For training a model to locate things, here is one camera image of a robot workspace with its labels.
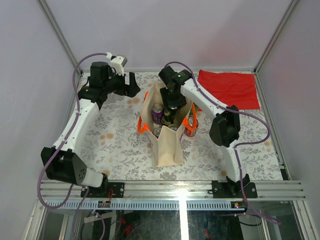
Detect red cloth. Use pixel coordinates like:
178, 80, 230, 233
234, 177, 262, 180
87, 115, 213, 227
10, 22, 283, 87
197, 70, 260, 110

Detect red cola can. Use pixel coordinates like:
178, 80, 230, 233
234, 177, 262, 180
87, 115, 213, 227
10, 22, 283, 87
184, 117, 199, 138
167, 124, 178, 131

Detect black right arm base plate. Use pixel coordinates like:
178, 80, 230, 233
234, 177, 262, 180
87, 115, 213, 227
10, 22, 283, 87
211, 180, 258, 199

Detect black energy drink can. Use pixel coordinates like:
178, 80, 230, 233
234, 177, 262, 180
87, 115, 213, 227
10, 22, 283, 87
168, 108, 178, 121

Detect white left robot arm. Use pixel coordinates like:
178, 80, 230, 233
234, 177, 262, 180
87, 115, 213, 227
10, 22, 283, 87
41, 56, 140, 198

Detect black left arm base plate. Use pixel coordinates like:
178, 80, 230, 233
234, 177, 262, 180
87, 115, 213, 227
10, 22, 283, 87
86, 182, 125, 199

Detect green glass bottle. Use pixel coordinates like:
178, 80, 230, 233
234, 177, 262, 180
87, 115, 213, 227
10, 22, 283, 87
190, 103, 198, 113
160, 108, 174, 126

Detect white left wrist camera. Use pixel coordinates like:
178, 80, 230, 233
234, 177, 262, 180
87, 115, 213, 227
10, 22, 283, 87
106, 52, 128, 76

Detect purple soda can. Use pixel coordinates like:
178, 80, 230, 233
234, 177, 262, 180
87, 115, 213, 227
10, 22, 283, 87
152, 126, 162, 138
151, 103, 164, 125

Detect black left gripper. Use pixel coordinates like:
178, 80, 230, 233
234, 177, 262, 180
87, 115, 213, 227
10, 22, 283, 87
102, 67, 140, 98

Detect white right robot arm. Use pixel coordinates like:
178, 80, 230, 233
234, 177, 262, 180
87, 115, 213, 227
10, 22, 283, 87
158, 65, 246, 198

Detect aluminium front rail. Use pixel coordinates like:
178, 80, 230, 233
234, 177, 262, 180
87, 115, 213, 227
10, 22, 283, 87
40, 180, 306, 201

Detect beige canvas bag orange handles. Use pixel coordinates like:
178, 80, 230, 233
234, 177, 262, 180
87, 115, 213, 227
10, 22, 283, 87
137, 82, 195, 168

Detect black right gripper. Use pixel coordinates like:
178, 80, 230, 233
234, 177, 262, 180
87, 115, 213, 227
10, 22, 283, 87
159, 87, 187, 112

